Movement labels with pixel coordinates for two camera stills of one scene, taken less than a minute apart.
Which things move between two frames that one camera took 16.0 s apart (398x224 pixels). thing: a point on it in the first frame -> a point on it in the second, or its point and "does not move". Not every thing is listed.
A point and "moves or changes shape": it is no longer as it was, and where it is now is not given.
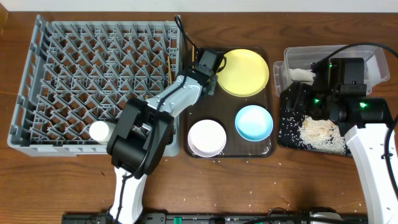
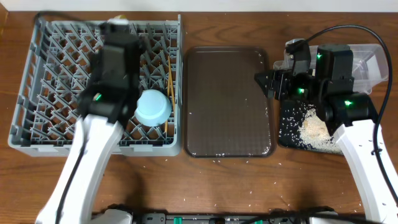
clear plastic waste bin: (296, 66) does not move
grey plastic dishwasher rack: (77, 73) does not move
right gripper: (296, 100) -> (283, 76)
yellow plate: (245, 74) -> (120, 17)
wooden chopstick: (193, 56) -> (171, 81)
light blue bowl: (254, 122) moves or changes shape
